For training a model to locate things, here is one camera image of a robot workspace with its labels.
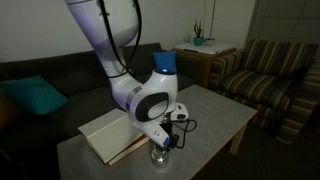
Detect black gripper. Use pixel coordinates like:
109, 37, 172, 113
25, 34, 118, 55
160, 113, 179, 147

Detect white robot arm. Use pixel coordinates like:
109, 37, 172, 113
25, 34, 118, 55
64, 0, 178, 147

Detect grey coffee table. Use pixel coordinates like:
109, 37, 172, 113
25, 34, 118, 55
57, 85, 256, 180

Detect white hardcover book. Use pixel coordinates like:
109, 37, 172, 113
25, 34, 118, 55
79, 109, 149, 166

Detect blue throw pillow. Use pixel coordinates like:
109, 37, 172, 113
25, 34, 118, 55
153, 51, 177, 72

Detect wooden side table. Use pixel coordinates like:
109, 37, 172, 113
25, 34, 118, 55
175, 48, 235, 88

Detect teal plant pot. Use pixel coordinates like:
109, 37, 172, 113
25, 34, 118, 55
193, 37, 204, 46

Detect small white plant pot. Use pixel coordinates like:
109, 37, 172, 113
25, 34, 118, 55
205, 38, 215, 46

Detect striped armchair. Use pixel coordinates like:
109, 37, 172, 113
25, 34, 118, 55
208, 39, 320, 144

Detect teal throw pillow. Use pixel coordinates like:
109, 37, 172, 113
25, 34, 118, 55
0, 76, 69, 116

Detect dark grey fabric sofa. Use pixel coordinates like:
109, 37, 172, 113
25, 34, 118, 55
0, 42, 196, 180

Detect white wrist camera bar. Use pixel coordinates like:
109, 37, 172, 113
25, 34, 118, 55
133, 120, 170, 147

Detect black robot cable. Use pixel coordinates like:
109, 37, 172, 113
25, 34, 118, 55
96, 0, 143, 79

